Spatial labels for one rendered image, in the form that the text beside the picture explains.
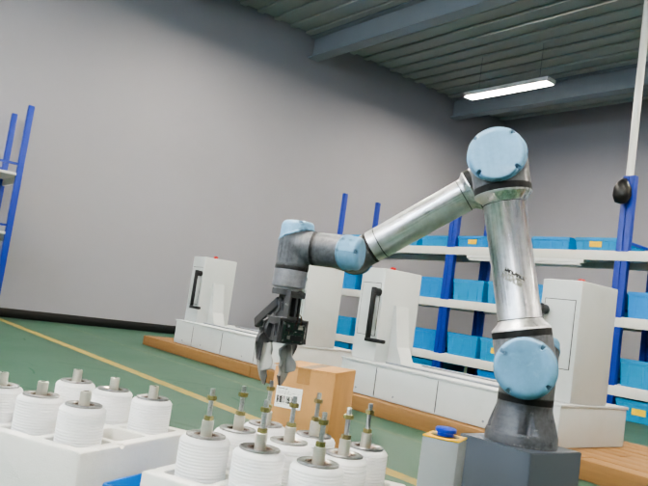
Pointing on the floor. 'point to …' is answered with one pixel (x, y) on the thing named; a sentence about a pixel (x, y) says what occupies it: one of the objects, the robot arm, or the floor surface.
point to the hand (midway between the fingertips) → (271, 378)
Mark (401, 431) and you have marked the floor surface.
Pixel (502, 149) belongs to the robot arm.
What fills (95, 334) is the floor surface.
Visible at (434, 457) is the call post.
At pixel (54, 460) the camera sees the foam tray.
